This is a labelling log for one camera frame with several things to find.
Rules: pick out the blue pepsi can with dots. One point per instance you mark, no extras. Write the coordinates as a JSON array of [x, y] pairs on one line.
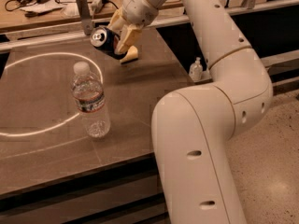
[[106, 41]]

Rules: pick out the black pliers tool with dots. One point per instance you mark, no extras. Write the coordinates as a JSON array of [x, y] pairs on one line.
[[32, 14]]

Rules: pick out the grey metal bracket post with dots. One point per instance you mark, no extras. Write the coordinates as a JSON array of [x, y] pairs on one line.
[[85, 16]]

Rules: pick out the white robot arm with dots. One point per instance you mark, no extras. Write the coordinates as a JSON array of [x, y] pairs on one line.
[[190, 126]]

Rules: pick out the left hand sanitizer bottle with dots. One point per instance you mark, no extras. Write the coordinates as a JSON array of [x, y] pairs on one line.
[[196, 70]]

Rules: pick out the clear plastic water bottle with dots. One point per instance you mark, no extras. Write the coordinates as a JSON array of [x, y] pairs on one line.
[[88, 93]]

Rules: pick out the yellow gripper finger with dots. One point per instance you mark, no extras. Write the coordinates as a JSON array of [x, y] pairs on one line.
[[117, 22], [129, 35]]

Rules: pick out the yellow sponge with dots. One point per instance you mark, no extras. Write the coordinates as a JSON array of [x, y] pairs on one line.
[[132, 54]]

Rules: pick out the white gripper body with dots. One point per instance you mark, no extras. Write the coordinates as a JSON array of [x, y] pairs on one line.
[[139, 12]]

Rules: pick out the grey drawer cabinet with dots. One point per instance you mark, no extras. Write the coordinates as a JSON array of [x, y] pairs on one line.
[[70, 192]]

